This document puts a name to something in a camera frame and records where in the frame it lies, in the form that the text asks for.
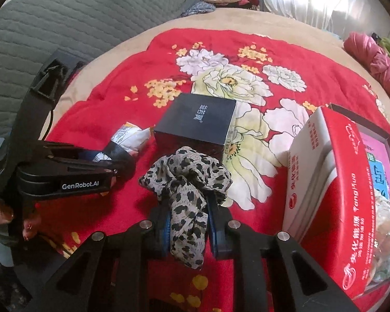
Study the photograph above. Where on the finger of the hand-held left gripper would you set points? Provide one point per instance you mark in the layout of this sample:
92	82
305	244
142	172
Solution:
71	152
91	168

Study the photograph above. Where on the green floral tissue pack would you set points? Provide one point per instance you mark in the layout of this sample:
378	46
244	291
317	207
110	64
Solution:
386	266

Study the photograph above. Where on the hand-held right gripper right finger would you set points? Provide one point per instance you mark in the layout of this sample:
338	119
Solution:
216	230

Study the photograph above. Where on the leopard print scrunchie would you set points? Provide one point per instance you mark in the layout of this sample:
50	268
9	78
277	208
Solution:
185	201

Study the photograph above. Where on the beige bed sheet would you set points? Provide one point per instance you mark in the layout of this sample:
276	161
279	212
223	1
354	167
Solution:
123	45

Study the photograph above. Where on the pink quilt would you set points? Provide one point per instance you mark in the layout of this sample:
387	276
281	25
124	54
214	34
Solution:
383	68

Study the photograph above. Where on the dark red garment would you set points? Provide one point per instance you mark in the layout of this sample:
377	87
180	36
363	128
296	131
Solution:
248	3

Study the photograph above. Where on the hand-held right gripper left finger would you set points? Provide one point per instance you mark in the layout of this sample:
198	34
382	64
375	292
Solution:
164	234

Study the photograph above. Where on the grey quilted cover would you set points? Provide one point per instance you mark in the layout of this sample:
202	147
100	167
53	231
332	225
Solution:
68	22

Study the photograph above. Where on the white yellow taped packet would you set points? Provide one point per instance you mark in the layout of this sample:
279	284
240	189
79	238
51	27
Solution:
130	136

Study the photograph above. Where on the red floral blanket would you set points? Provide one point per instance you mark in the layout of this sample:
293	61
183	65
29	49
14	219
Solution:
117	81

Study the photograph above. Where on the person's left hand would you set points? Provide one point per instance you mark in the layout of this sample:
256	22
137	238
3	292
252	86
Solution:
29	227

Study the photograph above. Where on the black square box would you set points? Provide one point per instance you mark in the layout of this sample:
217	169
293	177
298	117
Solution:
198	117

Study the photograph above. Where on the red open cardboard box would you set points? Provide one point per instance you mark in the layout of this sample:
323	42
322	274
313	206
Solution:
341	201

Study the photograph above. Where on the blue white knitted cloth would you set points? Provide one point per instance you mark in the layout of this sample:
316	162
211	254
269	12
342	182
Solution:
198	8

